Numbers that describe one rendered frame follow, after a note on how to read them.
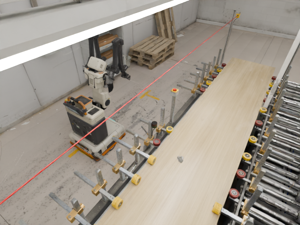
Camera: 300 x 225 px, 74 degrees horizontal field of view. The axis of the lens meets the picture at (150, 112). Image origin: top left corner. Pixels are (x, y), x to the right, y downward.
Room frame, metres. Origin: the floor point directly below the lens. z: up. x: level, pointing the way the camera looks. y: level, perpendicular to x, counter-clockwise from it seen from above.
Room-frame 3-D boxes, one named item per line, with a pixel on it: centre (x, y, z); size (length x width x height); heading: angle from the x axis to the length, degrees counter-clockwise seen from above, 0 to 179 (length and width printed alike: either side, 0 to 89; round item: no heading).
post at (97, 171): (0.89, 0.40, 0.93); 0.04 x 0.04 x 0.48; 57
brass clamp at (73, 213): (0.66, 0.55, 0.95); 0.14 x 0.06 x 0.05; 147
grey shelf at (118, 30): (4.31, 1.05, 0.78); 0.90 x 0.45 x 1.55; 147
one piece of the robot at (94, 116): (2.15, 0.89, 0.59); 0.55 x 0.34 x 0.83; 57
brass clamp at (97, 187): (0.87, 0.41, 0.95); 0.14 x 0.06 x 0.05; 147
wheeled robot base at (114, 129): (2.23, 0.84, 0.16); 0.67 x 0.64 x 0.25; 147
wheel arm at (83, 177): (0.88, 0.45, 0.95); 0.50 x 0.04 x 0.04; 57
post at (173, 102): (1.95, -0.29, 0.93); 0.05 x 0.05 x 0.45; 57
